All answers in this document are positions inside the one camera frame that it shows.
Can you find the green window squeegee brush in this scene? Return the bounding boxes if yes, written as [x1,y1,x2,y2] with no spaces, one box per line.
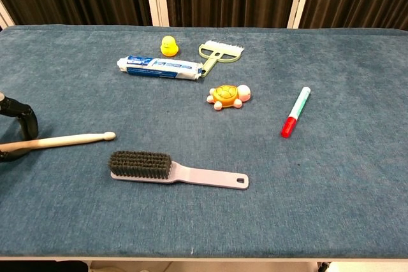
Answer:
[198,39,245,78]

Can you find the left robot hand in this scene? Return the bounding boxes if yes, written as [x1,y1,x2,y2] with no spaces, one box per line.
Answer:
[0,92,40,164]

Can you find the marker pen with red cap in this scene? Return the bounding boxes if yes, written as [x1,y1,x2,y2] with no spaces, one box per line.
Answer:
[280,86,312,140]

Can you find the grey brush with black bristles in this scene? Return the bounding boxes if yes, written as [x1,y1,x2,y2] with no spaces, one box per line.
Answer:
[108,150,249,191]

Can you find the yellow rubber duck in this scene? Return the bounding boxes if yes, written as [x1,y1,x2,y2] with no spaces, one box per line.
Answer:
[160,35,180,58]

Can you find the orange toy turtle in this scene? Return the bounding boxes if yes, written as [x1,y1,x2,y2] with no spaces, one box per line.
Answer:
[206,84,252,112]

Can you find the blue white toothpaste tube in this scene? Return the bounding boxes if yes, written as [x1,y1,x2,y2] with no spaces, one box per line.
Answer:
[116,54,204,82]

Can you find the blue felt table mat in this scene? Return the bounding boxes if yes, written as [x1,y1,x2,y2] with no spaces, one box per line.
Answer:
[0,24,408,259]

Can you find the wooden drumstick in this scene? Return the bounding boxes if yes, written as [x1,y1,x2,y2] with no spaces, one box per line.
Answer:
[0,131,117,152]

